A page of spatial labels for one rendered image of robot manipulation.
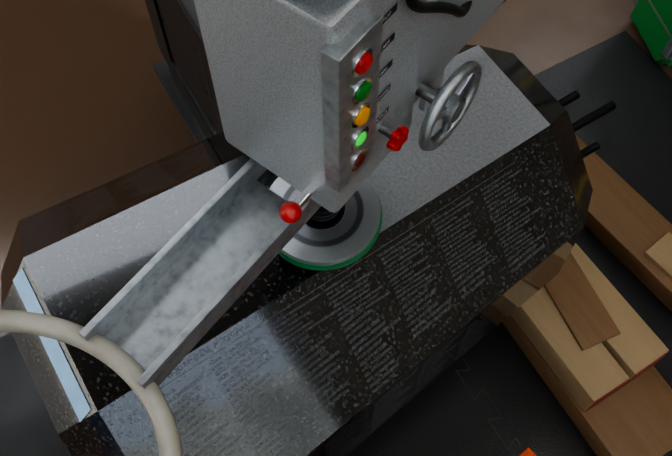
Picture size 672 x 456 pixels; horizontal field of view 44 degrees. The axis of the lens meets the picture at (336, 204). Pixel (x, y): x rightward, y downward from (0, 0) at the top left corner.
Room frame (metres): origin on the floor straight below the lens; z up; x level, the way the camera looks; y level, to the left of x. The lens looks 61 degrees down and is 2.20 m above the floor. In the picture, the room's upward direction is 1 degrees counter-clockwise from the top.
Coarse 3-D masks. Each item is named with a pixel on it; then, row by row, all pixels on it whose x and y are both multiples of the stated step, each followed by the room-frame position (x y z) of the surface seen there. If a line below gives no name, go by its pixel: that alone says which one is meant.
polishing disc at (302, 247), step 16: (288, 192) 0.75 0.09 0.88; (368, 192) 0.74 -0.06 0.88; (352, 208) 0.71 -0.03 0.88; (368, 208) 0.71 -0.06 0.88; (352, 224) 0.68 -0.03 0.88; (368, 224) 0.68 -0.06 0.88; (304, 240) 0.65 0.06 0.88; (320, 240) 0.65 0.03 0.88; (336, 240) 0.65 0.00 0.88; (352, 240) 0.65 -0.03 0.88; (368, 240) 0.65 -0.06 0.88; (288, 256) 0.62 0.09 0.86; (304, 256) 0.62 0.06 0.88; (320, 256) 0.62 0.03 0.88; (336, 256) 0.62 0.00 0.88; (352, 256) 0.62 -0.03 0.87
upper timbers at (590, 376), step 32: (576, 256) 0.92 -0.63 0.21; (544, 288) 0.83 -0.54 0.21; (608, 288) 0.83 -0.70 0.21; (544, 320) 0.74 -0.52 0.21; (640, 320) 0.74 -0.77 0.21; (544, 352) 0.68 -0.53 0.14; (576, 352) 0.66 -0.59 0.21; (608, 352) 0.65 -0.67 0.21; (640, 352) 0.65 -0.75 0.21; (576, 384) 0.58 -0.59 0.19; (608, 384) 0.57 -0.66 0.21
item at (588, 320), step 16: (560, 272) 0.87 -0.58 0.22; (576, 272) 0.87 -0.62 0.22; (560, 288) 0.82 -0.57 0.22; (576, 288) 0.82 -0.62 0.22; (592, 288) 0.82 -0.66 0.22; (560, 304) 0.78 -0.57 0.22; (576, 304) 0.78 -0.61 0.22; (592, 304) 0.78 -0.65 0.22; (576, 320) 0.74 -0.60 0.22; (592, 320) 0.73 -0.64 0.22; (608, 320) 0.73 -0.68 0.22; (576, 336) 0.69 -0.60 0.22; (592, 336) 0.69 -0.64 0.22; (608, 336) 0.69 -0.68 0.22
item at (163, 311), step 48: (240, 192) 0.64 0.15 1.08; (192, 240) 0.55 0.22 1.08; (240, 240) 0.55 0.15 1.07; (288, 240) 0.55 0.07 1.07; (144, 288) 0.47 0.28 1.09; (192, 288) 0.48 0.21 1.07; (240, 288) 0.47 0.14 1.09; (144, 336) 0.40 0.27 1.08; (192, 336) 0.39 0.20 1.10; (144, 384) 0.32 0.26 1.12
